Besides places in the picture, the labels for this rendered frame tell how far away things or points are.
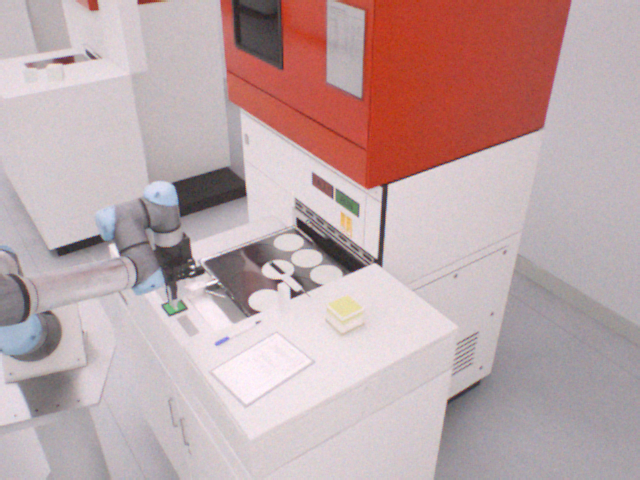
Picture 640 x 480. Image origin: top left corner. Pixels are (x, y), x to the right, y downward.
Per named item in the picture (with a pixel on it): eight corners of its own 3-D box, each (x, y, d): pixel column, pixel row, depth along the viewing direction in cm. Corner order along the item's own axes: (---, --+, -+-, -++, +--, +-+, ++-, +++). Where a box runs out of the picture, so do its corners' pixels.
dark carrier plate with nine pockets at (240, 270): (294, 229, 210) (294, 227, 209) (355, 279, 186) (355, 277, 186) (203, 262, 194) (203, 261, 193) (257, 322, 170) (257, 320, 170)
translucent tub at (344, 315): (347, 312, 163) (347, 292, 159) (364, 328, 158) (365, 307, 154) (324, 323, 159) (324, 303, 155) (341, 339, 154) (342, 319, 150)
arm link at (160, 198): (134, 185, 146) (168, 175, 150) (142, 223, 152) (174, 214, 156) (146, 198, 140) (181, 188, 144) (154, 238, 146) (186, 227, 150)
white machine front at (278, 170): (251, 191, 246) (245, 97, 224) (380, 297, 191) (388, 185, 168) (245, 194, 245) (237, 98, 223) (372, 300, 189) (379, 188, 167)
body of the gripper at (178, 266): (198, 278, 160) (193, 240, 153) (167, 290, 156) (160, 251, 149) (186, 264, 165) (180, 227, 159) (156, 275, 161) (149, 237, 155)
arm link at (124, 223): (112, 251, 137) (158, 236, 142) (94, 205, 138) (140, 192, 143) (108, 259, 144) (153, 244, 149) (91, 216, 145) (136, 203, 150)
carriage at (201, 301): (190, 280, 193) (189, 272, 191) (247, 346, 168) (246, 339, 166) (167, 289, 189) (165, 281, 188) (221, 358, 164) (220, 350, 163)
